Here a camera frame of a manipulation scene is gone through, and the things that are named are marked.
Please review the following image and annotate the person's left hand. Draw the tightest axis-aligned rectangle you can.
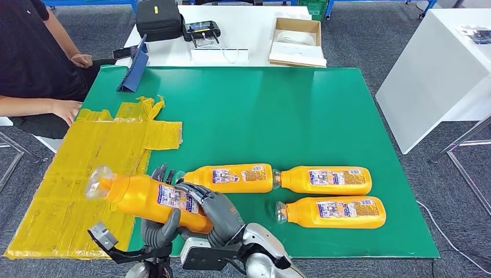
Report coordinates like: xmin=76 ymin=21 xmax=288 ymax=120
xmin=70 ymin=53 xmax=94 ymax=69

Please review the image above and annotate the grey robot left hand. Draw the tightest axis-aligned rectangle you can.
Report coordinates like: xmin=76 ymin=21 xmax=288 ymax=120
xmin=141 ymin=163 xmax=182 ymax=250

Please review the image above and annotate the person's right hand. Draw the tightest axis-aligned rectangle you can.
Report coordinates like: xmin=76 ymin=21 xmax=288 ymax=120
xmin=52 ymin=98 xmax=83 ymax=127

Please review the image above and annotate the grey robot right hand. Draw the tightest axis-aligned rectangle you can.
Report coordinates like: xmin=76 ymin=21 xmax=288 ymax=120
xmin=174 ymin=182 xmax=246 ymax=248

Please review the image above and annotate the orange detergent bottle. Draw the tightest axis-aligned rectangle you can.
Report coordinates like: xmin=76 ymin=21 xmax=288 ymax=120
xmin=84 ymin=166 xmax=214 ymax=235
xmin=275 ymin=196 xmax=387 ymax=230
xmin=273 ymin=166 xmax=373 ymax=196
xmin=174 ymin=163 xmax=276 ymax=194

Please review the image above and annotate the white seat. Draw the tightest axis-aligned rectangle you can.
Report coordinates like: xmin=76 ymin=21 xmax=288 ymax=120
xmin=0 ymin=115 xmax=64 ymax=154

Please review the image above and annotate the black phone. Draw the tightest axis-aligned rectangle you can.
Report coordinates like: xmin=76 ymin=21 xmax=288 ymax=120
xmin=112 ymin=45 xmax=140 ymax=60

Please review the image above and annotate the blue folio tablet case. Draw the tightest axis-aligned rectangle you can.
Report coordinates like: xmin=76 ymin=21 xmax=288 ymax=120
xmin=116 ymin=34 xmax=149 ymax=93

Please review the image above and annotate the person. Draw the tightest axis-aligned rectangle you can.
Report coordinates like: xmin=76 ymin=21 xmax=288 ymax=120
xmin=0 ymin=0 xmax=118 ymax=140

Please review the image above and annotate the yellow taped sheet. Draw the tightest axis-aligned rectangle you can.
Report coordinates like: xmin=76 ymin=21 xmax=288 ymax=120
xmin=3 ymin=95 xmax=184 ymax=259

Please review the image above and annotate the black carrying case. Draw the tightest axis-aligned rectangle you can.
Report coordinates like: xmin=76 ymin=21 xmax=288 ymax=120
xmin=135 ymin=0 xmax=184 ymax=42

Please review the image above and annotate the green table mat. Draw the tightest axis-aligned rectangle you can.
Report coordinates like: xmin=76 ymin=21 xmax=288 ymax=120
xmin=78 ymin=65 xmax=440 ymax=259

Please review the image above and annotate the black remote controller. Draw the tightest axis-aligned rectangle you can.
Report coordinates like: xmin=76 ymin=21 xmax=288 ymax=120
xmin=181 ymin=20 xmax=222 ymax=48

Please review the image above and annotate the white desk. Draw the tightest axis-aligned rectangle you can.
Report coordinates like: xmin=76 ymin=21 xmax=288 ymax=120
xmin=115 ymin=4 xmax=312 ymax=68

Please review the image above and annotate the white sheet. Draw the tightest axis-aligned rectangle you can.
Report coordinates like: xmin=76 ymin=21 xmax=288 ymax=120
xmin=269 ymin=41 xmax=328 ymax=67

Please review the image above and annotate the white pouch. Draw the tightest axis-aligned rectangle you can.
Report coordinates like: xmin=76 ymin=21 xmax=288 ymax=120
xmin=276 ymin=30 xmax=313 ymax=46

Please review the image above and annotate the open cardboard box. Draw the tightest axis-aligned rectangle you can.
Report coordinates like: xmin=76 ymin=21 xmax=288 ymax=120
xmin=268 ymin=17 xmax=328 ymax=69

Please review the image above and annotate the green plastic crate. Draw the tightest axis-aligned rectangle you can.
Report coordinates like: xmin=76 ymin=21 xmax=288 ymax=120
xmin=297 ymin=0 xmax=330 ymax=21

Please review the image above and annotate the white panel-sided table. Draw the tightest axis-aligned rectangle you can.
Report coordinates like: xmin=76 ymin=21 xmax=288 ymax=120
xmin=376 ymin=8 xmax=491 ymax=155

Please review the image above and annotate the blue castor leg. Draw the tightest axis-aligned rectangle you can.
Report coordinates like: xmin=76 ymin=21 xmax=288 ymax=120
xmin=419 ymin=0 xmax=438 ymax=21

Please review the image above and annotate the printed booklet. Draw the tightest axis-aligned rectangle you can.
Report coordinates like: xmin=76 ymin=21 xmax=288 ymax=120
xmin=458 ymin=25 xmax=491 ymax=46

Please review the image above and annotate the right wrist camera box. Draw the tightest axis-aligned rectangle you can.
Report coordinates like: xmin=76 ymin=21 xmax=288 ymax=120
xmin=180 ymin=237 xmax=246 ymax=272

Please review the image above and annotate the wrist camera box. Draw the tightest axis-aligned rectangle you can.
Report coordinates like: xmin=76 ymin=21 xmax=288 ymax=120
xmin=180 ymin=237 xmax=246 ymax=272
xmin=87 ymin=221 xmax=173 ymax=265

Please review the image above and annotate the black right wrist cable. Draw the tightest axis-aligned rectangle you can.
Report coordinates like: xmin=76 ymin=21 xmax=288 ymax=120
xmin=222 ymin=258 xmax=246 ymax=276

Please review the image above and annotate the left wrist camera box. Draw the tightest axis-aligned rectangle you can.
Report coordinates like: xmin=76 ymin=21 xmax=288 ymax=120
xmin=87 ymin=221 xmax=173 ymax=265

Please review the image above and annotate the blue shelf frame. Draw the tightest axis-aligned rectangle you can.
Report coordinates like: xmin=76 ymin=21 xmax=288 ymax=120
xmin=42 ymin=0 xmax=138 ymax=14

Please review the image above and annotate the metal chair frame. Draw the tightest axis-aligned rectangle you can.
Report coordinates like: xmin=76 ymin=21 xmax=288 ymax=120
xmin=0 ymin=129 xmax=39 ymax=193

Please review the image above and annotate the white charging cable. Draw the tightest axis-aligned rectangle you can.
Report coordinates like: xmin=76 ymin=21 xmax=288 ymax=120
xmin=202 ymin=34 xmax=240 ymax=65

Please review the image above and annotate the white floor cable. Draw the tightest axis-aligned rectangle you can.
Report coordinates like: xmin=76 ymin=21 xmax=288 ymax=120
xmin=417 ymin=200 xmax=491 ymax=276

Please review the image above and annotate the metal table frame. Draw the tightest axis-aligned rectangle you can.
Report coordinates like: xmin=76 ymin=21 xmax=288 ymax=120
xmin=430 ymin=114 xmax=491 ymax=217

